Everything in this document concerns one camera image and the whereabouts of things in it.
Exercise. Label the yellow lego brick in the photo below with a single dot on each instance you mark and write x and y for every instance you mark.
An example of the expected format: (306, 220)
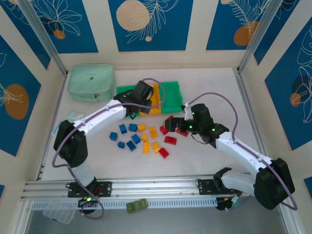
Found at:
(144, 137)
(155, 147)
(153, 132)
(141, 127)
(146, 147)

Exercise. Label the blue lego brick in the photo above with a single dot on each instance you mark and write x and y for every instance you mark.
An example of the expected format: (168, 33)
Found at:
(132, 127)
(121, 144)
(123, 128)
(131, 145)
(113, 136)
(136, 139)

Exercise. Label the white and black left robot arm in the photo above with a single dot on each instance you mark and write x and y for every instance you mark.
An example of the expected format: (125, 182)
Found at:
(102, 117)

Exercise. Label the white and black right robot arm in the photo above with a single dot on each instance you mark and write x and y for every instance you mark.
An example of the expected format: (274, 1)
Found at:
(243, 152)

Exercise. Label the mint green fabric pouch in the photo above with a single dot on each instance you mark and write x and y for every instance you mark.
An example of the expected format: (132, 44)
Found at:
(90, 81)

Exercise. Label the clear packet teal print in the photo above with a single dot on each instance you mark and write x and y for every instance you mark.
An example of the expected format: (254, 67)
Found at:
(75, 115)

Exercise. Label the black electronics box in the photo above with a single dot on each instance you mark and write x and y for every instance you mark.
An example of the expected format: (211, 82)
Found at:
(87, 206)
(223, 206)

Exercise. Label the green three-piece block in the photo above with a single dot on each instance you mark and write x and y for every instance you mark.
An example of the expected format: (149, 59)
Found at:
(136, 206)

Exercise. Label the clear plastic organizer box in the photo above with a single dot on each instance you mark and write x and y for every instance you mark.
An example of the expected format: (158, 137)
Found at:
(61, 214)

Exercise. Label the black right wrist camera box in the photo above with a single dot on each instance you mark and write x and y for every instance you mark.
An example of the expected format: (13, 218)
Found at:
(201, 112)

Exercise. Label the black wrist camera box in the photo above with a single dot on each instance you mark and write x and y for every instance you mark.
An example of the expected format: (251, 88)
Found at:
(201, 112)
(143, 89)

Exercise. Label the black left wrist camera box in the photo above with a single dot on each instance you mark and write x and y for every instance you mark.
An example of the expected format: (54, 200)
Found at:
(143, 89)

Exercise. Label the aluminium side rail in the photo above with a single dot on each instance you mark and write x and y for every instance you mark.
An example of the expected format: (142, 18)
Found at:
(58, 102)
(245, 97)

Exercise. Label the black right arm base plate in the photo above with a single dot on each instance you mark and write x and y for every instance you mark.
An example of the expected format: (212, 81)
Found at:
(204, 186)

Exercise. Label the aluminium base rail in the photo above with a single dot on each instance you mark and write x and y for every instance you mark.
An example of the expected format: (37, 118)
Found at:
(156, 185)

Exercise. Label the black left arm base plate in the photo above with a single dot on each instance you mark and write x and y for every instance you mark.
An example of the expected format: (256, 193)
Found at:
(107, 189)

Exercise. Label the aluminium frame post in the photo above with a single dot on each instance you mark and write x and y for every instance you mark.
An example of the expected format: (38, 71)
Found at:
(41, 31)
(261, 31)

